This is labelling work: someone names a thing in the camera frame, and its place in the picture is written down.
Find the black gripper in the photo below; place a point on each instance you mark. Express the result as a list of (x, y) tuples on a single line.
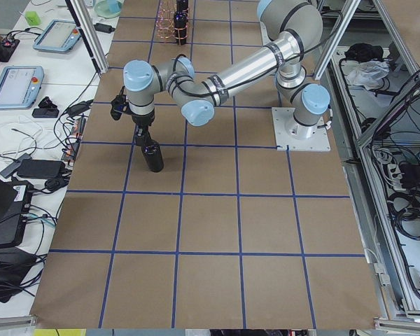
[(142, 121)]

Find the dark wine bottle being moved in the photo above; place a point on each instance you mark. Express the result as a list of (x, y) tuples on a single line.
[(151, 151)]

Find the dark wine bottle in basket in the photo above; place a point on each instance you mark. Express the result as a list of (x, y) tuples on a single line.
[(180, 27)]

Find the black power adapter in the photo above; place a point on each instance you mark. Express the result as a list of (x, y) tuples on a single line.
[(105, 28)]

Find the blue teach pendant far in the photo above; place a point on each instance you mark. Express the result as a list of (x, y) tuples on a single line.
[(60, 36)]

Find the blue teach pendant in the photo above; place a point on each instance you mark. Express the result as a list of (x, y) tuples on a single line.
[(60, 36), (19, 86)]

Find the blue teach pendant near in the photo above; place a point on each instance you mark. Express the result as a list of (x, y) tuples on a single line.
[(19, 86)]

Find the black laptop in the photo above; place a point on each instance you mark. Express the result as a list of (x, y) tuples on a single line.
[(15, 200)]

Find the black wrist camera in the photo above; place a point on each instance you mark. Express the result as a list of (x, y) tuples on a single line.
[(118, 106)]

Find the copper wire wine basket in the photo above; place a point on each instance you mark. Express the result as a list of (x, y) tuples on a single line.
[(165, 21)]

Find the aluminium frame post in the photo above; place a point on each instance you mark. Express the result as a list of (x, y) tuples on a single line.
[(81, 17)]

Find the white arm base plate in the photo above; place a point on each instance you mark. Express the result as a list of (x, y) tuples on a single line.
[(292, 136)]

